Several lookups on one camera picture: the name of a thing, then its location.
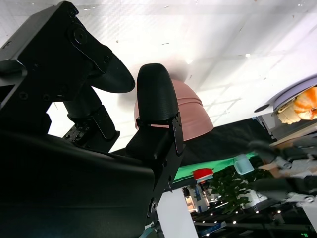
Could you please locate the green cloth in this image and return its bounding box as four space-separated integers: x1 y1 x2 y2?
173 151 263 184

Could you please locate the orange striped toy food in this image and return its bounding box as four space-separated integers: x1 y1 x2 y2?
292 86 317 121

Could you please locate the beige toy food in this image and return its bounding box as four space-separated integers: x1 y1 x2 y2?
276 104 302 124

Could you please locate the brown cardboard box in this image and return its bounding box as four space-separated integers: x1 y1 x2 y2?
257 140 317 179

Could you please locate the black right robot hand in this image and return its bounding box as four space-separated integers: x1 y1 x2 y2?
0 0 187 238

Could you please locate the white pillar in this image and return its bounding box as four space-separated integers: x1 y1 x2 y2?
301 203 317 238
158 189 196 238

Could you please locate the pale blue cup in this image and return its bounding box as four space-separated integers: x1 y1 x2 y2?
234 153 255 174

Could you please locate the red container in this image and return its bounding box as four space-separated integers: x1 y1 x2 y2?
193 168 214 183

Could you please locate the black round table grommet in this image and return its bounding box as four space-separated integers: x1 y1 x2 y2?
254 104 271 114

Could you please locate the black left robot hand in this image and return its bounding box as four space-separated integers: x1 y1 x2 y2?
247 139 285 162

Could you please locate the green leafy plant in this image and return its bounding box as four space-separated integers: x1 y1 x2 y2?
209 162 270 215

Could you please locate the lavender round plate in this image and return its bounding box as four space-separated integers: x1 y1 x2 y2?
268 76 317 111

